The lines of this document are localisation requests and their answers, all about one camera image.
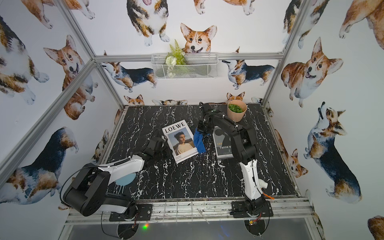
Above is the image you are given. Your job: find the grey Twins story book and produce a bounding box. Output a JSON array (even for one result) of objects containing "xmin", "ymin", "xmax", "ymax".
[{"xmin": 213, "ymin": 127, "xmax": 233, "ymax": 160}]

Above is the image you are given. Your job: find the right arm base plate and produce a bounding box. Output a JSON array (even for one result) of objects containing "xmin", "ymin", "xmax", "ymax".
[{"xmin": 230, "ymin": 199, "xmax": 274, "ymax": 218}]

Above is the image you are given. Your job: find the white wire basket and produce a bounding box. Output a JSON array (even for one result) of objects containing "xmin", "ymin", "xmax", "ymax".
[{"xmin": 151, "ymin": 53, "xmax": 219, "ymax": 80}]

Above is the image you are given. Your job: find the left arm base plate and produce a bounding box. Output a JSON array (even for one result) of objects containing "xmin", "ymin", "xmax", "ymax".
[{"xmin": 109, "ymin": 204, "xmax": 153, "ymax": 222}]

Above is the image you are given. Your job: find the aluminium front rail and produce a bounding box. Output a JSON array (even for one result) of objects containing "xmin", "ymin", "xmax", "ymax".
[{"xmin": 65, "ymin": 198, "xmax": 314, "ymax": 226}]

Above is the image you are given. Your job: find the green succulent plant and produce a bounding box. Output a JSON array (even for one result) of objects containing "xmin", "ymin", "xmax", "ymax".
[{"xmin": 228, "ymin": 104, "xmax": 244, "ymax": 114}]

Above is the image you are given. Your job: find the light blue yellow brush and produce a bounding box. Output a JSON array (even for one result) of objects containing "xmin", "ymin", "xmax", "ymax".
[{"xmin": 115, "ymin": 173, "xmax": 137, "ymax": 193}]

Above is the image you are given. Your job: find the aluminium frame post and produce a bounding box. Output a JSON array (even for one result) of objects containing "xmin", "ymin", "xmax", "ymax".
[{"xmin": 262, "ymin": 1, "xmax": 312, "ymax": 108}]

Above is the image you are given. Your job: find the blue microfiber cloth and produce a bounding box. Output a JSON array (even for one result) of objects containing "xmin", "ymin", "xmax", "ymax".
[{"xmin": 193, "ymin": 128, "xmax": 206, "ymax": 154}]

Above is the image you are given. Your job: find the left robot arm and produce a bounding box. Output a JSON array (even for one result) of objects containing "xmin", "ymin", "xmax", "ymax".
[{"xmin": 60, "ymin": 134, "xmax": 169, "ymax": 219}]

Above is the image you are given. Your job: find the peach plant pot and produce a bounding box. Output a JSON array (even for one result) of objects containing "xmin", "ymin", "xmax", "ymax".
[{"xmin": 227, "ymin": 100, "xmax": 248, "ymax": 122}]

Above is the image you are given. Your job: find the white LOEWE book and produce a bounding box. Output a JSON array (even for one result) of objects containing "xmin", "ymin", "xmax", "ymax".
[{"xmin": 162, "ymin": 120, "xmax": 198, "ymax": 164}]

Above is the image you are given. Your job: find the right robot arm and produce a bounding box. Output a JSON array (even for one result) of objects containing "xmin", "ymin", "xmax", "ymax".
[{"xmin": 197, "ymin": 102, "xmax": 265, "ymax": 208}]

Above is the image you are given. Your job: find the green fern with white flowers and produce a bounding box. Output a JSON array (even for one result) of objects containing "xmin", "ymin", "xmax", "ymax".
[{"xmin": 165, "ymin": 40, "xmax": 187, "ymax": 78}]

